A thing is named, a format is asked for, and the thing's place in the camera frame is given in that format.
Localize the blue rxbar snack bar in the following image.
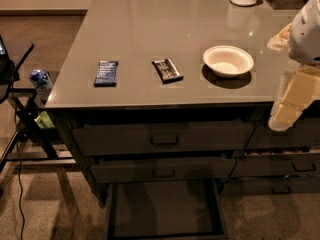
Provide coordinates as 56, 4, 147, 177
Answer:
94, 61, 118, 87

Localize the black rxbar chocolate bar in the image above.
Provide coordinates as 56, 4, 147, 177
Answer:
152, 58, 183, 84

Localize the black side stand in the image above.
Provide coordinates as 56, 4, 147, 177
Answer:
0, 37, 72, 169

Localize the middle right drawer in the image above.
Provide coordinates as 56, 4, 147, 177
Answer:
231, 153, 320, 178

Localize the top right drawer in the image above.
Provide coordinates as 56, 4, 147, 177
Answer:
246, 118, 320, 149

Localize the open bottom left drawer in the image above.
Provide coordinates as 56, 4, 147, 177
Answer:
105, 179, 228, 240

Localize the black cable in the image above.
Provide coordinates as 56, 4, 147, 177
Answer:
12, 80, 26, 240

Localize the white paper bowl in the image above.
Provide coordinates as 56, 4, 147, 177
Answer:
203, 45, 254, 78

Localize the green packet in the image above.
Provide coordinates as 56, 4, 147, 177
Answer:
35, 111, 54, 129

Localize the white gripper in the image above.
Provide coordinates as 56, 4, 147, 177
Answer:
267, 0, 320, 131

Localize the middle left drawer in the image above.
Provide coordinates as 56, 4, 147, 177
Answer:
90, 157, 236, 183

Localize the top left drawer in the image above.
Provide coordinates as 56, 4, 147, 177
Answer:
72, 120, 254, 156

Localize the blue white bottle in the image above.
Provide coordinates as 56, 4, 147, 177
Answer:
29, 70, 53, 103

